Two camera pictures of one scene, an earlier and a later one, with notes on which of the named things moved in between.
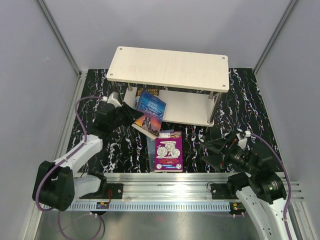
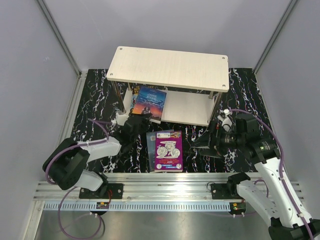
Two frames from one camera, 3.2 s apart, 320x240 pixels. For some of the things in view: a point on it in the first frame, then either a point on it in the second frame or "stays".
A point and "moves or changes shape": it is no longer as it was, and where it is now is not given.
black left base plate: (116, 190) stays
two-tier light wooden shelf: (189, 83) stays
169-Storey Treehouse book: (155, 91) -> (135, 90)
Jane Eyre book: (153, 108) moves or changes shape
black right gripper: (216, 161) -> (215, 149)
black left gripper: (130, 113) -> (146, 118)
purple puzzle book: (168, 151) stays
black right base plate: (224, 191) stays
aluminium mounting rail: (170, 187) stays
